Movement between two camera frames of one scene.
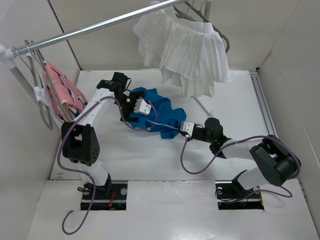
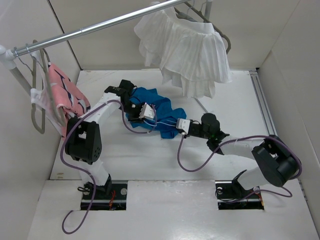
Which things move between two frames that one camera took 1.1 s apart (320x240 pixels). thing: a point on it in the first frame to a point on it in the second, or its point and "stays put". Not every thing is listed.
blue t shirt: [164, 118] stays put
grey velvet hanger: [41, 109] to [34, 82]
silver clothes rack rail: [22, 49] stays put
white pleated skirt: [189, 53] stays put
